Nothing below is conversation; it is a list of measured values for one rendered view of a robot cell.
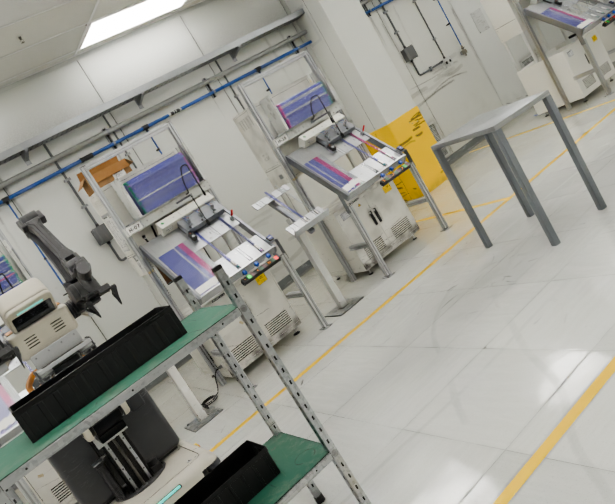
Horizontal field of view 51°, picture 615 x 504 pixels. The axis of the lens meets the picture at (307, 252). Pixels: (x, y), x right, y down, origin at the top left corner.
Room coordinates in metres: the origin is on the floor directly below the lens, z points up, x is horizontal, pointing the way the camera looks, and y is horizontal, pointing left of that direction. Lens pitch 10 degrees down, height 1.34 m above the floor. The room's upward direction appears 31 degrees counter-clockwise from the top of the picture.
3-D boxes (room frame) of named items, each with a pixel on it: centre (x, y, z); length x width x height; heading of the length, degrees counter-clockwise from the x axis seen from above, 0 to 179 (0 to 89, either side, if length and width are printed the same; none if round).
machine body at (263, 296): (4.99, 0.78, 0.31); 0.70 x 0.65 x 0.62; 118
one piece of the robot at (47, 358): (2.77, 1.14, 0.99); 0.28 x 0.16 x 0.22; 119
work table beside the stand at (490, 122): (3.99, -1.38, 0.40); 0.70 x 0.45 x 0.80; 17
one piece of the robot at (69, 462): (3.10, 1.32, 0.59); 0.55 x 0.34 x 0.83; 119
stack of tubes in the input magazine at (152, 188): (4.91, 0.67, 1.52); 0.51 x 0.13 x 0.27; 118
